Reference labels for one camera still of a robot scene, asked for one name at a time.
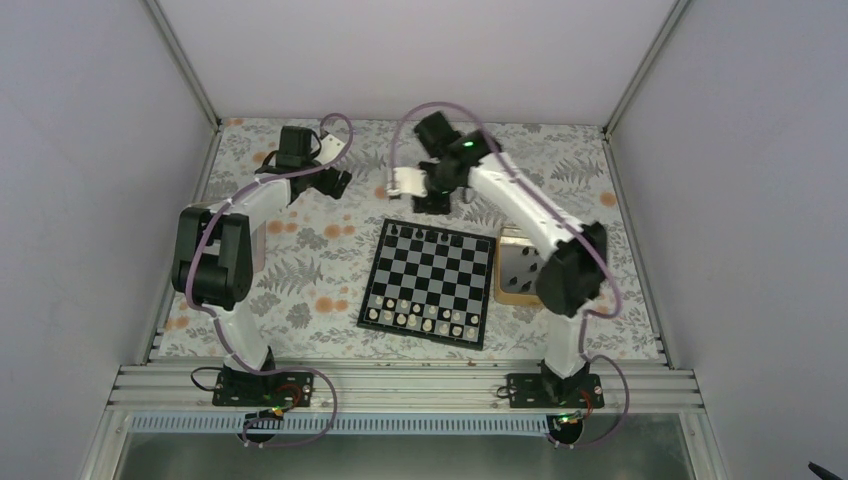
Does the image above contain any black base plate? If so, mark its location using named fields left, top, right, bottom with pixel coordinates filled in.
left=496, top=373, right=606, bottom=409
left=212, top=369, right=314, bottom=409

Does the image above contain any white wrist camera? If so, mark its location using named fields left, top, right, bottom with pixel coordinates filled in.
left=316, top=133, right=347, bottom=165
left=385, top=167, right=428, bottom=198

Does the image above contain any aluminium rail frame front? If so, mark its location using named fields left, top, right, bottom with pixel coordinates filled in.
left=107, top=362, right=705, bottom=413

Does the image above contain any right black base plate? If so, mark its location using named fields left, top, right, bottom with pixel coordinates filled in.
left=496, top=373, right=606, bottom=409

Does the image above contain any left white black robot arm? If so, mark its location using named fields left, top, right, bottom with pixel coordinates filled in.
left=171, top=126, right=352, bottom=405

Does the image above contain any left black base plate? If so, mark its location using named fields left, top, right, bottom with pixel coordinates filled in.
left=212, top=369, right=314, bottom=409

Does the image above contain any white chess pieces row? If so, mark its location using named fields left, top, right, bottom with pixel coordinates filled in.
left=357, top=294, right=486, bottom=344

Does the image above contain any floral patterned table mat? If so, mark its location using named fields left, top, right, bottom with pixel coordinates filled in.
left=158, top=117, right=664, bottom=362

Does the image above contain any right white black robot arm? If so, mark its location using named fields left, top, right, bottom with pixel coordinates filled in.
left=413, top=111, right=608, bottom=407

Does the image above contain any black white chess board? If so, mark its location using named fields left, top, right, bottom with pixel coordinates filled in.
left=360, top=219, right=496, bottom=351

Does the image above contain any wooden tray with metal bottom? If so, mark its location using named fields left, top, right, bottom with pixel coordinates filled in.
left=493, top=226, right=543, bottom=308

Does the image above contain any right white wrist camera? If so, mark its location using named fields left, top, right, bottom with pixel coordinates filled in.
left=385, top=167, right=428, bottom=198

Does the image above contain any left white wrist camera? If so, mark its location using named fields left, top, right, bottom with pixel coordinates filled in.
left=316, top=133, right=347, bottom=165

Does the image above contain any purple cable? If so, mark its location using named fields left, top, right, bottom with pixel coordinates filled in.
left=184, top=112, right=355, bottom=449
left=386, top=101, right=632, bottom=452

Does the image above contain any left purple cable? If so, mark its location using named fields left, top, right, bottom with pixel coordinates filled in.
left=184, top=112, right=355, bottom=449

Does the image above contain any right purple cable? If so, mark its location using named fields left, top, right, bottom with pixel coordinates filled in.
left=386, top=101, right=632, bottom=452

